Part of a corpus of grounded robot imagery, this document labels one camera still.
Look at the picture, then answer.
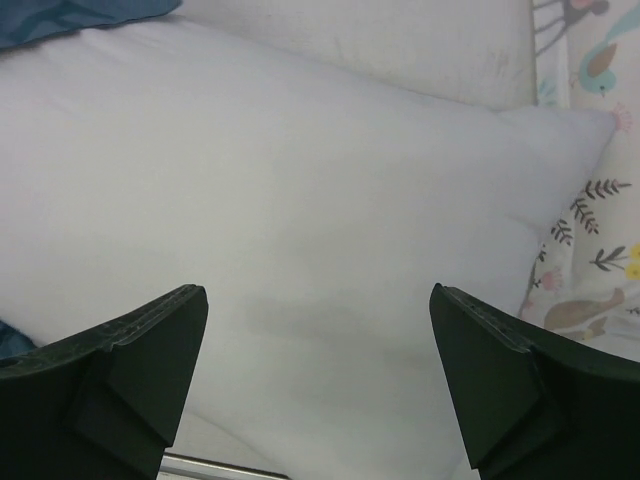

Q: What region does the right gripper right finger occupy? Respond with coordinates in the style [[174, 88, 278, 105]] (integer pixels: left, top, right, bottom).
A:
[[429, 284, 639, 480]]

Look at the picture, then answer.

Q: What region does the floral deer-print pillow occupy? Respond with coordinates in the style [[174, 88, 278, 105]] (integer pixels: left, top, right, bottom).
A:
[[520, 1, 639, 361]]

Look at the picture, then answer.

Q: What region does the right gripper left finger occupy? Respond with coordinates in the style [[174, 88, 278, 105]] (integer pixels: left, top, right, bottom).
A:
[[1, 285, 208, 479]]

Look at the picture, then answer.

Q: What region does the front aluminium rail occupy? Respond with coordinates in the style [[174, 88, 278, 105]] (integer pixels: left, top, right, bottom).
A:
[[159, 453, 288, 480]]

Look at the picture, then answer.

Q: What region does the white pillow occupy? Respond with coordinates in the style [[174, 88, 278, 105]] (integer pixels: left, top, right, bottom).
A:
[[1, 16, 615, 479]]

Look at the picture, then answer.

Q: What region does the blue letter-print pillowcase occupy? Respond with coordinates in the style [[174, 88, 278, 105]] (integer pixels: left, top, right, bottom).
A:
[[1, 1, 186, 359]]

